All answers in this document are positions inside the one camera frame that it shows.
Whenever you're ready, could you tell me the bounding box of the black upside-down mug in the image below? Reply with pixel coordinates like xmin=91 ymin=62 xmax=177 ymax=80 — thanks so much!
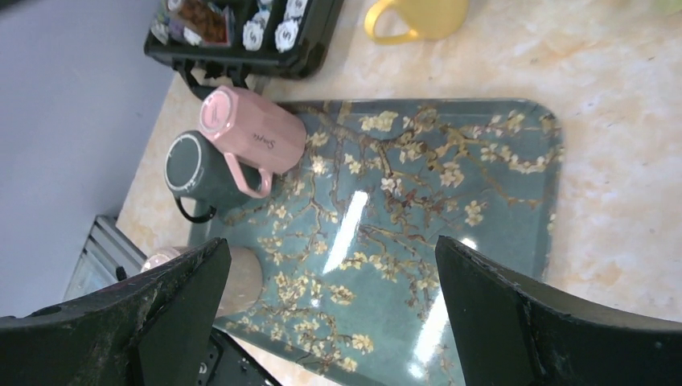
xmin=164 ymin=130 xmax=252 ymax=224

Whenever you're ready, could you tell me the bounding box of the teal floral serving tray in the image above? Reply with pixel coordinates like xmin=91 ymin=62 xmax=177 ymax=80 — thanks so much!
xmin=189 ymin=99 xmax=564 ymax=385

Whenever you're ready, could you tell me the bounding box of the black poker chip case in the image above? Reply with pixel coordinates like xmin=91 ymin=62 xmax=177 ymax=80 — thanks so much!
xmin=144 ymin=0 xmax=343 ymax=100

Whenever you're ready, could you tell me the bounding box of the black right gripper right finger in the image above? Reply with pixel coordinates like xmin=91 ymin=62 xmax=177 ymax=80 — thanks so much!
xmin=435 ymin=236 xmax=681 ymax=385

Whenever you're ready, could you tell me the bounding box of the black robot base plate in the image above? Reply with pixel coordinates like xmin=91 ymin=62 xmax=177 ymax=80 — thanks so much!
xmin=196 ymin=327 xmax=282 ymax=386

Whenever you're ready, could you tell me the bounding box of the yellow upside-down mug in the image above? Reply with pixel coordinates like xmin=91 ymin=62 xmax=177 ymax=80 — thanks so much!
xmin=364 ymin=0 xmax=470 ymax=45

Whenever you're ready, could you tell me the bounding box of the light pink glass mug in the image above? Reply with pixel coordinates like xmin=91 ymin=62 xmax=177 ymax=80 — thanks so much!
xmin=141 ymin=245 xmax=263 ymax=318

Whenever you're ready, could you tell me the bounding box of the pink upside-down mug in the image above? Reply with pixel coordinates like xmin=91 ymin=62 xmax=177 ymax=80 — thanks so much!
xmin=199 ymin=86 xmax=306 ymax=199

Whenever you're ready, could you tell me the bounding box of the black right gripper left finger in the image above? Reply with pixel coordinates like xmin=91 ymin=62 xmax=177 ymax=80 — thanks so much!
xmin=1 ymin=238 xmax=231 ymax=385

